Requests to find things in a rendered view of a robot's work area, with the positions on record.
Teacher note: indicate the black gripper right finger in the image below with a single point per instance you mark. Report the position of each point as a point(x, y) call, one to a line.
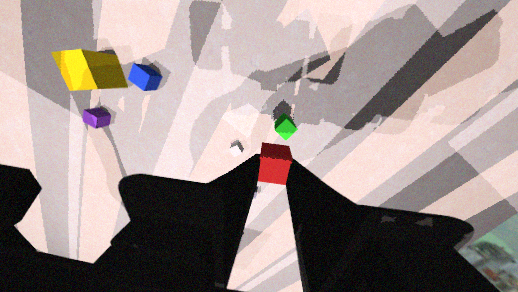
point(330, 229)

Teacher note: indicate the yellow block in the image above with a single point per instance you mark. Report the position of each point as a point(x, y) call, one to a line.
point(84, 69)

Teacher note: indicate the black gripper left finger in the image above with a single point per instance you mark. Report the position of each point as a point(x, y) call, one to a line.
point(221, 205)

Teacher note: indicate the red block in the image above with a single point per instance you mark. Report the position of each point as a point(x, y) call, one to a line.
point(275, 163)

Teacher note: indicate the blue block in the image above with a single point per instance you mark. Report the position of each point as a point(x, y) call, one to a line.
point(145, 77)

